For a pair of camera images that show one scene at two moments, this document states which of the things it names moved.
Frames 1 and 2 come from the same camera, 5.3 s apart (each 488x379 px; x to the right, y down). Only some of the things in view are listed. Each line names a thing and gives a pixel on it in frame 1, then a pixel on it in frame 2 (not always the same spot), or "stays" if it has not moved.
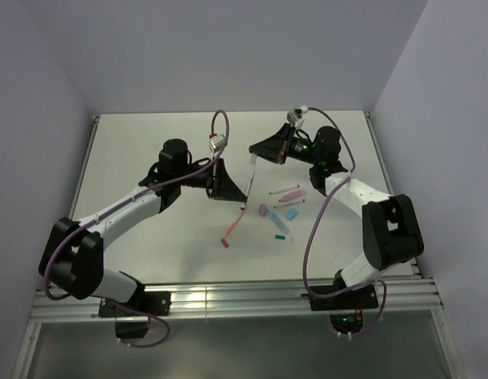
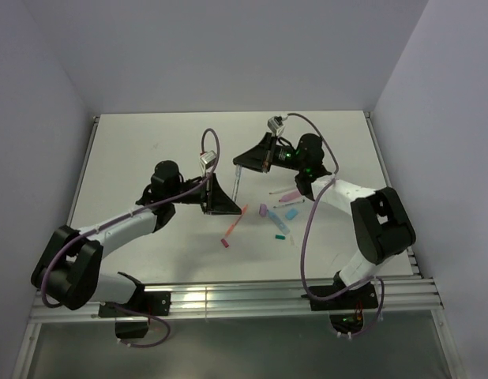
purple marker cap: [263, 209] stays
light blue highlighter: [278, 222] stays
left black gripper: [222, 187] -> [215, 202]
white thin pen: [284, 189] stays
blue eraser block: [291, 214] stays
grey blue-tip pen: [253, 157] -> [238, 170]
